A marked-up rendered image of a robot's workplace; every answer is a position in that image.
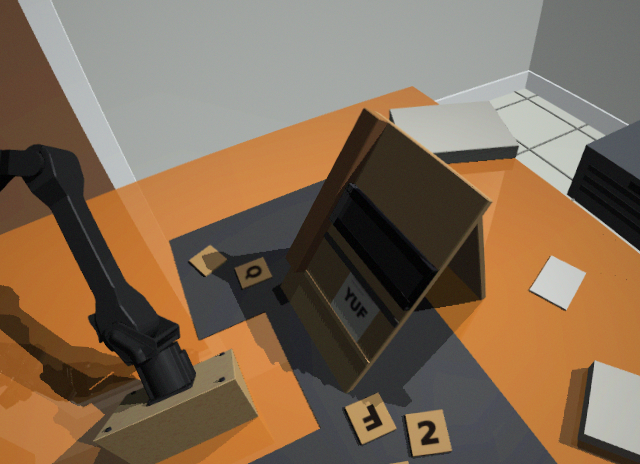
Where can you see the white flat rectangular card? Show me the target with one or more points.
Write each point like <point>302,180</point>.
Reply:
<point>558,282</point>

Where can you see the white paper ticket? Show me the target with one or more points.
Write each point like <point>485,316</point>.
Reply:
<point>354,307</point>

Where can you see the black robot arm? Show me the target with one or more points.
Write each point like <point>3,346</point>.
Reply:
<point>123,319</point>

